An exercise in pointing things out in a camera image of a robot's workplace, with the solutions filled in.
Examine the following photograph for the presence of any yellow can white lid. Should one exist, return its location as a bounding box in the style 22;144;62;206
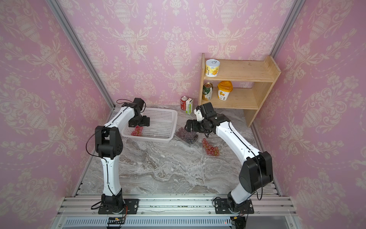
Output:
205;59;220;77

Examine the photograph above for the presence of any dark red grape bunch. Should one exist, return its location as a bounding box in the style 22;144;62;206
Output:
175;127;189;141

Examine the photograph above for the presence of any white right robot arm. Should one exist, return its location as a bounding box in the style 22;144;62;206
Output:
185;117;274;212

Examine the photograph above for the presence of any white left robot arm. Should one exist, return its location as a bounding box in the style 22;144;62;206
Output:
94;102;150;214

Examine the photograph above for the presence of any aluminium rail frame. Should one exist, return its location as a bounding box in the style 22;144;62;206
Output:
52;194;301;229

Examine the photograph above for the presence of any wooden shelf unit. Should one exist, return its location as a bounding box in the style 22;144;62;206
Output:
198;53;281;127

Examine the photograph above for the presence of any white perforated plastic basket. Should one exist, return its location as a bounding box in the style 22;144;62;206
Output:
121;108;178;143

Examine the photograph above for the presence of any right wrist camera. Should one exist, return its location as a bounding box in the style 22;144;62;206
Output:
194;102;217;122

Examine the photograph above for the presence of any yellow lidded cup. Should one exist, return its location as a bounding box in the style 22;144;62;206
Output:
217;81;233;101

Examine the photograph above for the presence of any red soda can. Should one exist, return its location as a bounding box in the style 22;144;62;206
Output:
180;96;188;111

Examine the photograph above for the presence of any light red grape bunch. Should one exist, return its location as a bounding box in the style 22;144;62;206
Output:
131;126;144;136
202;138;220;156

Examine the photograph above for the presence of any green drink can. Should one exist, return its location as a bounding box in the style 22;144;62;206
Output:
202;82;213;101

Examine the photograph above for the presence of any green white carton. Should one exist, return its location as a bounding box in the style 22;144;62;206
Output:
185;98;193;115

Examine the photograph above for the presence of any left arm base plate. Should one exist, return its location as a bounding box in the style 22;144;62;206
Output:
98;198;139;215

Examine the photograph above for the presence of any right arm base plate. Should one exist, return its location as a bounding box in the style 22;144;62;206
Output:
212;197;254;214

